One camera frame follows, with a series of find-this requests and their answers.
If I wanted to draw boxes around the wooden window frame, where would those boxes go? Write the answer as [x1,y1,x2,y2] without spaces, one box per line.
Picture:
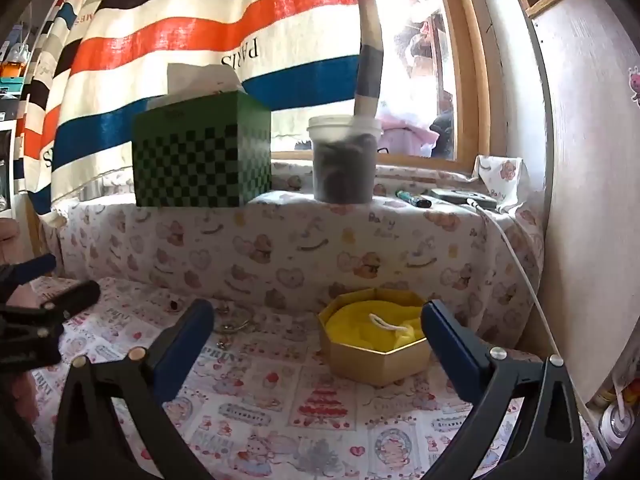
[272,0,506,163]

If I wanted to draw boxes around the white ring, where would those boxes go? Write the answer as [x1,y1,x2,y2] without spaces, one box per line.
[369,313,408,336]

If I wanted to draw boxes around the shelf clutter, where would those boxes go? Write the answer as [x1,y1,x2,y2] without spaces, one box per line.
[0,20,31,211]

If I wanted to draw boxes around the striped curtain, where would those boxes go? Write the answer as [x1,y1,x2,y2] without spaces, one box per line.
[12,0,386,218]

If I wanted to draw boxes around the white cable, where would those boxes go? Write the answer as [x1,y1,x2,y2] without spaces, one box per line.
[467,199,611,453]

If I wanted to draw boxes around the cartoon print pillow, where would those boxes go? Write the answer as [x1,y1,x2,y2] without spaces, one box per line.
[40,152,546,361]

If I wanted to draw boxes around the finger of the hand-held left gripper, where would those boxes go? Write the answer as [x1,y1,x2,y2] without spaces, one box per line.
[0,280,102,326]
[0,254,57,301]

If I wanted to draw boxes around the white cabinet panel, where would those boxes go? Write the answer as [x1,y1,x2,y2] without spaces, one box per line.
[510,0,640,406]

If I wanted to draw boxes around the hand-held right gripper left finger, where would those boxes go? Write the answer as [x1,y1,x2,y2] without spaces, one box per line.
[52,299,216,480]

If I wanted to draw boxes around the white tape roll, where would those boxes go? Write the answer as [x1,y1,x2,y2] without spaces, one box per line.
[600,400,633,448]

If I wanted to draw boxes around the dark flat device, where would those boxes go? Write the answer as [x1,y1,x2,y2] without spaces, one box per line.
[430,187,498,207]

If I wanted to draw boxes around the printed tablecloth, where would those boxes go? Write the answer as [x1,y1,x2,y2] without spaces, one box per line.
[27,275,608,480]

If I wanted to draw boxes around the green black checkered cloth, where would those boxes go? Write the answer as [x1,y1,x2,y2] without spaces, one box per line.
[131,91,273,208]

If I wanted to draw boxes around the gold octagonal box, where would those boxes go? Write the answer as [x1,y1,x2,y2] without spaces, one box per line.
[318,288,433,387]

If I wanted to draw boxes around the white tissue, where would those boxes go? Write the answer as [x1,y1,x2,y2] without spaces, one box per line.
[147,62,246,111]

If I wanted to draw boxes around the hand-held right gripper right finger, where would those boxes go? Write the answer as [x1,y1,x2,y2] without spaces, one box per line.
[421,300,583,480]

